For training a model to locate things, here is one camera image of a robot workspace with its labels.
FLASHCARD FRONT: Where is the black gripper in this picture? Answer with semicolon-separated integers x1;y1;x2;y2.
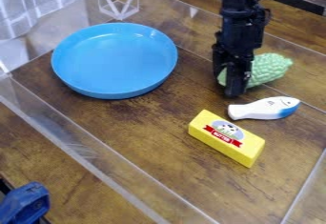
213;0;270;97

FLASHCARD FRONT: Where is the green bitter melon toy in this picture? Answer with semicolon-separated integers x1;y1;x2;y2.
230;52;293;90

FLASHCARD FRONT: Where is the white blue toy fish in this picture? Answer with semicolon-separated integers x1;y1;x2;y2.
229;96;301;120

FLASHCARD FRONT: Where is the blue round tray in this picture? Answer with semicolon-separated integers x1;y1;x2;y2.
51;23;178;99

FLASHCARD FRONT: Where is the black strip on table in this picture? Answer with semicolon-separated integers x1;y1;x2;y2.
274;0;326;16

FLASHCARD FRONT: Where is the yellow butter block toy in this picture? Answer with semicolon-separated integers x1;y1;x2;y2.
189;110;265;168

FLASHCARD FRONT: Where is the blue clamp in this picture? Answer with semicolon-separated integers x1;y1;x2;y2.
0;182;51;224

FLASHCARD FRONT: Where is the clear acrylic enclosure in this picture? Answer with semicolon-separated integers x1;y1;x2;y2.
0;0;326;224

